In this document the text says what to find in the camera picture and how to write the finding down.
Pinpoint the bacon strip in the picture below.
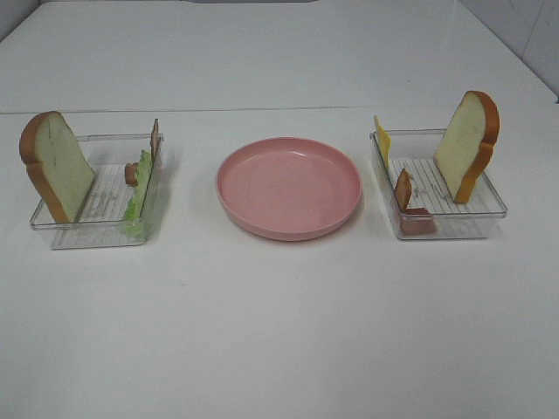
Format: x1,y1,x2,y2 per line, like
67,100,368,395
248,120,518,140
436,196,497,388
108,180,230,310
124,119,160,187
395,168,436,236

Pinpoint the green lettuce leaf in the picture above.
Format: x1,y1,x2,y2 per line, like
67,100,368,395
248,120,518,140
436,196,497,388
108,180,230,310
121,150,153,237

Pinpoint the bread slice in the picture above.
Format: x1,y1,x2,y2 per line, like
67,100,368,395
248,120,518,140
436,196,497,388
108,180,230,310
19,111,94,223
434,91,500,203

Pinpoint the pink round plate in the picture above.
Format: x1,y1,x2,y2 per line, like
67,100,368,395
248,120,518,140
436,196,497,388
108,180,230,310
216,137,362,241

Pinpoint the yellow cheese slice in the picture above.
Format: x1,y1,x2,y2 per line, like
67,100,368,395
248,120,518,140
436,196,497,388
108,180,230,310
374,115,391,169

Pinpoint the clear plastic right tray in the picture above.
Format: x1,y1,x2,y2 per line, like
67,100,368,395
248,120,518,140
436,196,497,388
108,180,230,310
369,128,507,240

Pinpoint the clear plastic tray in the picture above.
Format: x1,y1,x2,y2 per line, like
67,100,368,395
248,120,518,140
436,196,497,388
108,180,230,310
369,128,507,240
30,134,167,250

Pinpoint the clear plastic left tray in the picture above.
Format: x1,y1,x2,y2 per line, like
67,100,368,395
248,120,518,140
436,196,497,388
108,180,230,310
30,134,167,250

